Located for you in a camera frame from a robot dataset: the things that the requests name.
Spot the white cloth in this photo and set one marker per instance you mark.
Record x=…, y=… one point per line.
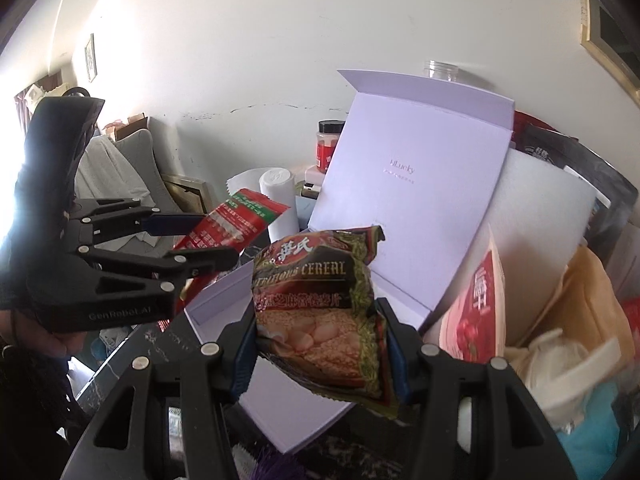
x=110, y=170

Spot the white foam sheet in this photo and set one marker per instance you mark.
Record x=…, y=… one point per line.
x=540, y=210

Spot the lavender gift box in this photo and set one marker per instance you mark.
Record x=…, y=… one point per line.
x=415, y=175

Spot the small wall picture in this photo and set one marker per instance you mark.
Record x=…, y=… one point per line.
x=90, y=57

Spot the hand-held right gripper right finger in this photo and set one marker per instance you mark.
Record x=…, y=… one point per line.
x=397, y=365

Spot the gold picture frame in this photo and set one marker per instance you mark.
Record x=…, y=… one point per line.
x=612, y=35

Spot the gold frame leaning on wall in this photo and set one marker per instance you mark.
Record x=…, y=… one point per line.
x=192, y=192

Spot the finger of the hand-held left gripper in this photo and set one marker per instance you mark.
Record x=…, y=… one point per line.
x=170, y=224
x=215, y=258

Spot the paper towel roll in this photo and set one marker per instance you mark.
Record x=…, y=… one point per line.
x=280, y=195

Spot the red snack packet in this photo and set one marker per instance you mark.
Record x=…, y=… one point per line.
x=235, y=220

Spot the red dried fruit pouch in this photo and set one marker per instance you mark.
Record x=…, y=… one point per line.
x=480, y=310

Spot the person's left hand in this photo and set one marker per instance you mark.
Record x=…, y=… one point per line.
x=45, y=344

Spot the black foil bag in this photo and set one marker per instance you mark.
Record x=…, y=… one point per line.
x=600, y=175

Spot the brown cereal packet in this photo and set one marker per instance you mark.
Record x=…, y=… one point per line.
x=320, y=320

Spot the red spice jar black lid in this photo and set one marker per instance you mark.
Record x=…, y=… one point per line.
x=327, y=150

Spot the blue plastic bag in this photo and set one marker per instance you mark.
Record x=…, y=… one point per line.
x=590, y=440

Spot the tan paper bag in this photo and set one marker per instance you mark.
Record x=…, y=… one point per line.
x=585, y=300

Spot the grey chair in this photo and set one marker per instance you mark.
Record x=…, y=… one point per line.
x=135, y=160

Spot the cardboard box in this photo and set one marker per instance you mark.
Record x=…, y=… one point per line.
x=130, y=127

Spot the clear plastic jar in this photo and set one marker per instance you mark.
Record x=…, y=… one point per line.
x=440, y=71

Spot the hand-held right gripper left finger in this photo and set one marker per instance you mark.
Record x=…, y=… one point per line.
x=244, y=365

